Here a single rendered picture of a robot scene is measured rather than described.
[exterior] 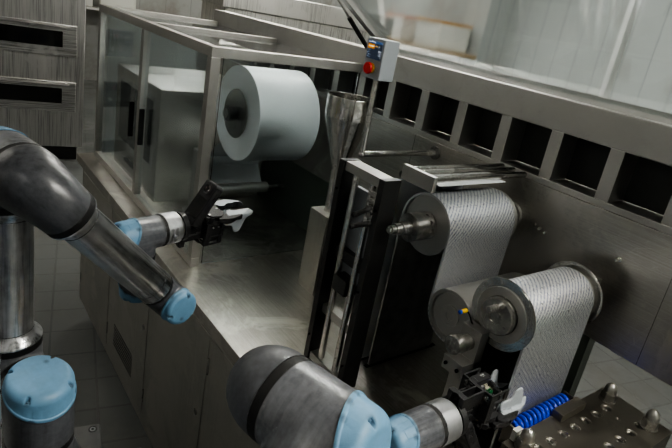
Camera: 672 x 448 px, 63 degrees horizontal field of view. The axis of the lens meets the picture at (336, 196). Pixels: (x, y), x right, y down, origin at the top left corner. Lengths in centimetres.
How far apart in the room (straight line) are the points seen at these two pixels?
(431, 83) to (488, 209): 52
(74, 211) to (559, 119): 108
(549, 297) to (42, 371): 97
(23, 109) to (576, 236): 490
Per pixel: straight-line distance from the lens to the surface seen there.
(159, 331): 207
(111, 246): 105
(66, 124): 562
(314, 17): 432
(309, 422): 65
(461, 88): 162
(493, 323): 115
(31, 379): 116
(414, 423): 98
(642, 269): 137
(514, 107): 151
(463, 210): 125
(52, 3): 544
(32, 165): 98
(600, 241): 140
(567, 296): 124
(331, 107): 157
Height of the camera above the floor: 176
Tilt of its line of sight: 18 degrees down
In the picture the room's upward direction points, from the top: 11 degrees clockwise
